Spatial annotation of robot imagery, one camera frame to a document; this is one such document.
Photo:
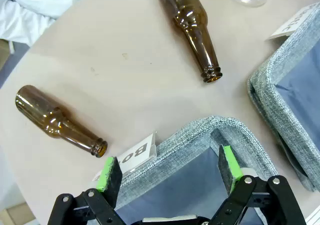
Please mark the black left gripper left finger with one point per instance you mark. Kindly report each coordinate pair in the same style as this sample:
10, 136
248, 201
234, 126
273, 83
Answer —
110, 185

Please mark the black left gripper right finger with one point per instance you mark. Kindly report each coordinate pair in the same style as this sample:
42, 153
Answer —
237, 182

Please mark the grey fabric basket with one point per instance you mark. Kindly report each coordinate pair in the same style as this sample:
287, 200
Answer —
287, 90
190, 165

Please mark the white bottle label card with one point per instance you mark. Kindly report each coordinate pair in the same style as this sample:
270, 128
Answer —
138, 153

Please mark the brown glass bottle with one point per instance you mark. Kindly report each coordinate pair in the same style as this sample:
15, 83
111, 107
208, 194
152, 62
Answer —
192, 30
60, 122

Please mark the white plastic label card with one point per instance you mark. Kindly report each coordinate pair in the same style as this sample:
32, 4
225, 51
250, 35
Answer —
290, 23

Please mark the white clothing of person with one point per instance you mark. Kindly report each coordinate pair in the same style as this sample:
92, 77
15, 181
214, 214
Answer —
30, 7

